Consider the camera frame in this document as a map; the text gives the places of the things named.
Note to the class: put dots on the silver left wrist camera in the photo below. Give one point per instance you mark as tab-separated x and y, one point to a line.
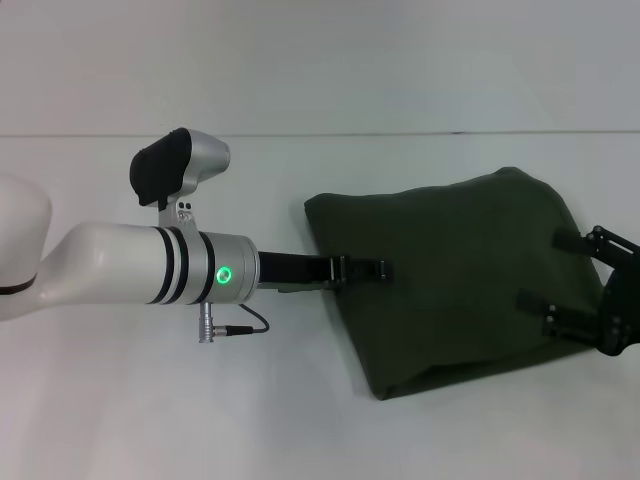
175	167

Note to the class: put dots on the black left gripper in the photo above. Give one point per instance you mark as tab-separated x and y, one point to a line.
295	270

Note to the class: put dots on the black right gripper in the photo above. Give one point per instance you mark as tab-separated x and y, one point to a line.
622	315

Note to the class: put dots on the dark green shirt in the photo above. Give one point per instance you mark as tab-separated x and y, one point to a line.
450	290

